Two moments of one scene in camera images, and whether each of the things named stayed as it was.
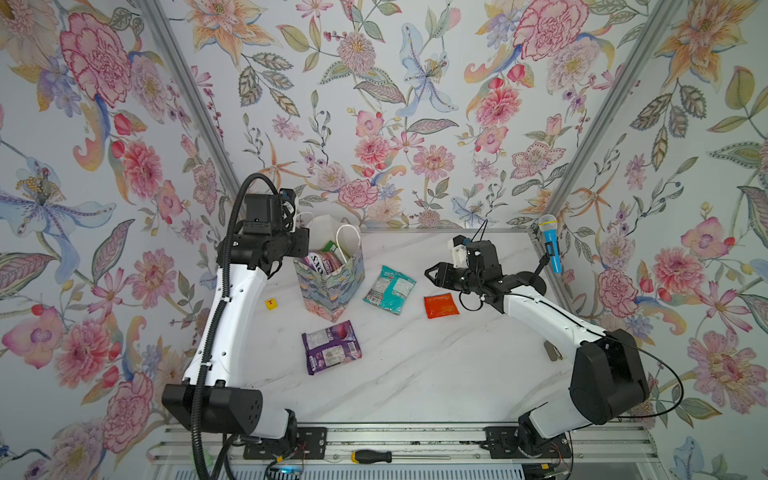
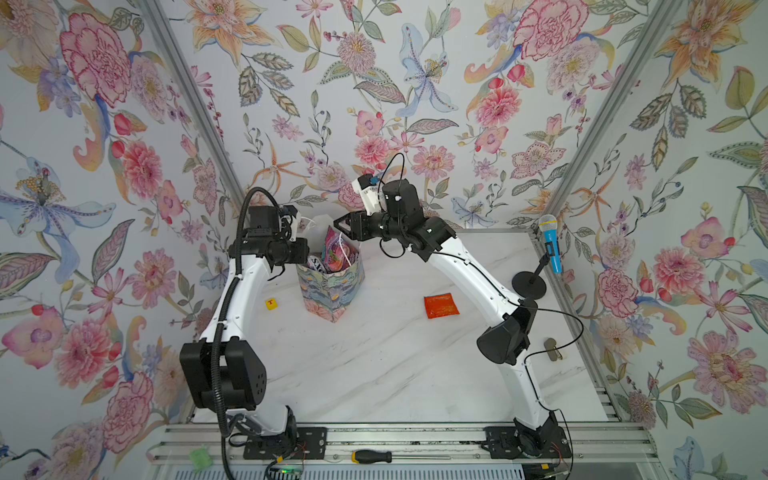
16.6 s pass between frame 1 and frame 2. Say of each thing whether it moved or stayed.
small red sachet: stayed
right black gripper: moved
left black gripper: stayed
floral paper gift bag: stayed
